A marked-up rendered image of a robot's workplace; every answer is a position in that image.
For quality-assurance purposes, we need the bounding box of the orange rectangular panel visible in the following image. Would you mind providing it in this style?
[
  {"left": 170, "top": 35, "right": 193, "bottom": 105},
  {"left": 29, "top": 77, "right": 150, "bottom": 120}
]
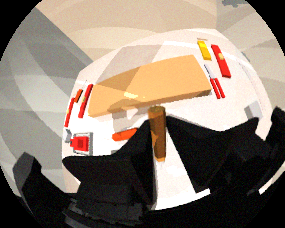
[{"left": 87, "top": 54, "right": 211, "bottom": 118}]

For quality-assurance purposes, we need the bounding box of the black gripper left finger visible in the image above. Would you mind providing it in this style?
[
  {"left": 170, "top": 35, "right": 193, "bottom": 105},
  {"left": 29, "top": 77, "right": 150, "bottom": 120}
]
[{"left": 62, "top": 118, "right": 154, "bottom": 205}]

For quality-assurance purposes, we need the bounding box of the yellow rectangular bar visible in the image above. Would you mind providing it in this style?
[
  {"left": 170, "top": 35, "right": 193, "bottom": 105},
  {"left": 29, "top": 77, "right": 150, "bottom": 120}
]
[{"left": 198, "top": 41, "right": 211, "bottom": 61}]

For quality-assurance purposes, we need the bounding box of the orange-handled awl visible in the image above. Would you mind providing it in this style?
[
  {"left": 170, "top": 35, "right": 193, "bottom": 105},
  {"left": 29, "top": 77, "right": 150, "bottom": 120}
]
[
  {"left": 74, "top": 87, "right": 83, "bottom": 103},
  {"left": 147, "top": 106, "right": 167, "bottom": 170},
  {"left": 98, "top": 127, "right": 138, "bottom": 142}
]

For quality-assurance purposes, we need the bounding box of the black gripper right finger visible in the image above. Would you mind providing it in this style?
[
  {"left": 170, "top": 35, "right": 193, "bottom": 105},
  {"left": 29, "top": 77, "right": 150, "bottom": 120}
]
[{"left": 166, "top": 115, "right": 259, "bottom": 194}]

